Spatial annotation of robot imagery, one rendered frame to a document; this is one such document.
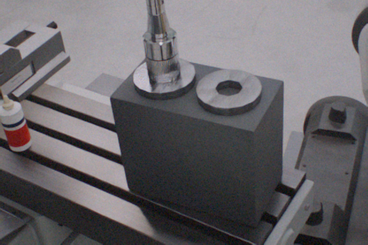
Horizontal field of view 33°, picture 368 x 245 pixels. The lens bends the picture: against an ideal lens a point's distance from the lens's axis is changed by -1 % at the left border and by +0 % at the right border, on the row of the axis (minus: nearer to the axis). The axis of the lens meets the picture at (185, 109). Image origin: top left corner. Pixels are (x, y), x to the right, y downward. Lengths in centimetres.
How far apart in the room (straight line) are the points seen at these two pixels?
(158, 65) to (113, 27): 246
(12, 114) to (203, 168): 36
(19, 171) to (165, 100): 34
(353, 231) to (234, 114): 66
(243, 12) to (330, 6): 46
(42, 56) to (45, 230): 36
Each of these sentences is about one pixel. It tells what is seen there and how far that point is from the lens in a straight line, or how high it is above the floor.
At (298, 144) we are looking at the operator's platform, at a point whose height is 40.
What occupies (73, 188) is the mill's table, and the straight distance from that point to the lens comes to 102.
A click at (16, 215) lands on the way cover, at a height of 86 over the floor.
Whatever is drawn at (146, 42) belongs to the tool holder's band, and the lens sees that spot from 84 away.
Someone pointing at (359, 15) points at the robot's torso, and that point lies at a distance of 118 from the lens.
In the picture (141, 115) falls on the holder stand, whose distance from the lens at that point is 86.
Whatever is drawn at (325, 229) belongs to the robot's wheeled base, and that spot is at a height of 61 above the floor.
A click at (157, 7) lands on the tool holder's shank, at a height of 124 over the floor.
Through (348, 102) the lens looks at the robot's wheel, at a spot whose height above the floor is 60.
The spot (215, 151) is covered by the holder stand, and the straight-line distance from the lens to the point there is 84.
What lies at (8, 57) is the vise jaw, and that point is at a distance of 121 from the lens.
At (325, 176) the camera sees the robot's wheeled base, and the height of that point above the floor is 59.
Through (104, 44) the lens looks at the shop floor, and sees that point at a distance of 316.
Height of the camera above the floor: 163
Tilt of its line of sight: 38 degrees down
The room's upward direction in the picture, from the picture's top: 6 degrees counter-clockwise
